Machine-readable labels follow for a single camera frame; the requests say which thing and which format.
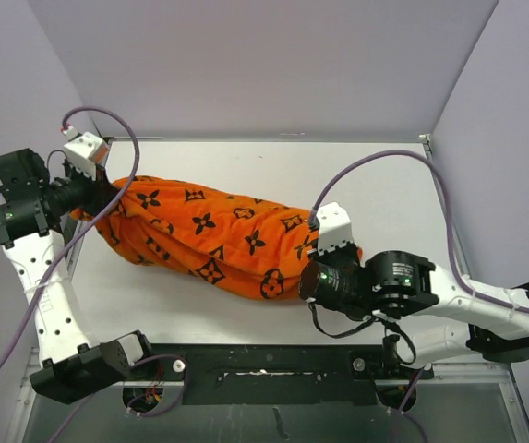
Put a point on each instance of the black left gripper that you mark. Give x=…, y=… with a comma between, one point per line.
x=102, y=191

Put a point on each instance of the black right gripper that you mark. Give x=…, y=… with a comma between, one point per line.
x=347, y=248

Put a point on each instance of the orange patterned pillowcase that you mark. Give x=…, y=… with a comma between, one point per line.
x=250, y=247

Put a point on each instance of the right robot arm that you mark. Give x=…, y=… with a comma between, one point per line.
x=428, y=315

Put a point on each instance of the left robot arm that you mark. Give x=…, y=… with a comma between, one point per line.
x=74, y=364

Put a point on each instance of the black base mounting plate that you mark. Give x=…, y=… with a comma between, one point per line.
x=217, y=374

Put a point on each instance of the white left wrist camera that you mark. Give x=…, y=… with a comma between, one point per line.
x=86, y=152

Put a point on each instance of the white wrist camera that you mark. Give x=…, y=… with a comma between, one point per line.
x=334, y=228
x=86, y=152

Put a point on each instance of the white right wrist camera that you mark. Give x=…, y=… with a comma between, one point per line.
x=334, y=228

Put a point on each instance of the aluminium frame rail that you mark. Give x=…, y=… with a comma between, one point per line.
x=464, y=401

